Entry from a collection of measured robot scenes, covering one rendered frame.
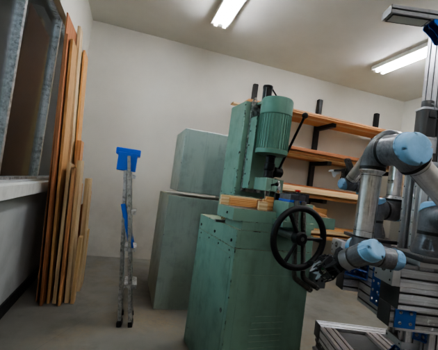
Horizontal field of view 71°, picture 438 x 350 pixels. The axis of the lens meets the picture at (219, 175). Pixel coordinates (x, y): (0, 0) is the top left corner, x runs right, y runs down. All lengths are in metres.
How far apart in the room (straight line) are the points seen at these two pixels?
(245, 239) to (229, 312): 0.35
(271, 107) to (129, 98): 2.51
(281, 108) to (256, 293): 0.94
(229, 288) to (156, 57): 3.14
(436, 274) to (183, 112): 3.15
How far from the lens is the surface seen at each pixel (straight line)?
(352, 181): 2.20
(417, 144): 1.24
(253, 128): 1.81
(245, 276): 1.54
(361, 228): 1.32
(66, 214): 2.53
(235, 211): 1.45
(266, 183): 1.65
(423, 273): 1.56
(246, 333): 1.65
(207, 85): 4.11
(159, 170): 3.84
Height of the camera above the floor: 0.99
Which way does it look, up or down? 2 degrees up
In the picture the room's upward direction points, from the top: 8 degrees clockwise
